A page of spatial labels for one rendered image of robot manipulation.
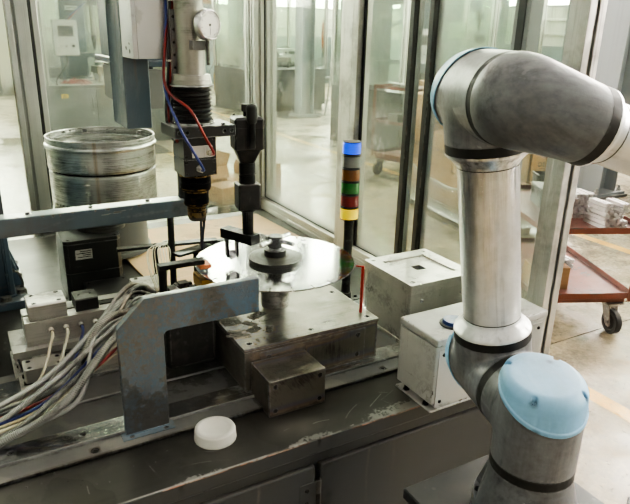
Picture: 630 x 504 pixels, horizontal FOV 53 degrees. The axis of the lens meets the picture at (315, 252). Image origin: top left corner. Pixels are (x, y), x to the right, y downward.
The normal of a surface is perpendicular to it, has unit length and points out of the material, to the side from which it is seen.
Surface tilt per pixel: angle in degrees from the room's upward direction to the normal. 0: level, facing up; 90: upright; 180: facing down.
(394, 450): 90
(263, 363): 0
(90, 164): 90
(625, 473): 0
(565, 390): 7
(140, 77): 90
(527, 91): 71
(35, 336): 90
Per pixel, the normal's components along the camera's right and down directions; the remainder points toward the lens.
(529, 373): 0.05, -0.89
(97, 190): 0.19, 0.33
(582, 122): -0.04, 0.30
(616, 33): -0.87, 0.15
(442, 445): 0.49, 0.30
